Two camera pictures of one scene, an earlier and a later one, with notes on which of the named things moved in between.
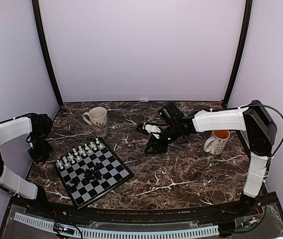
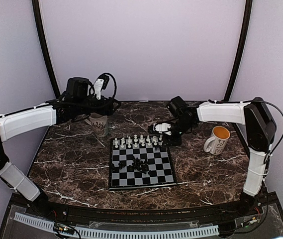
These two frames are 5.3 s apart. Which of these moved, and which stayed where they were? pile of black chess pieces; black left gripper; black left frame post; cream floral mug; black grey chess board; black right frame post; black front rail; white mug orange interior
Moved: pile of black chess pieces; black grey chess board; black left gripper
Stayed: cream floral mug; black right frame post; white mug orange interior; black front rail; black left frame post
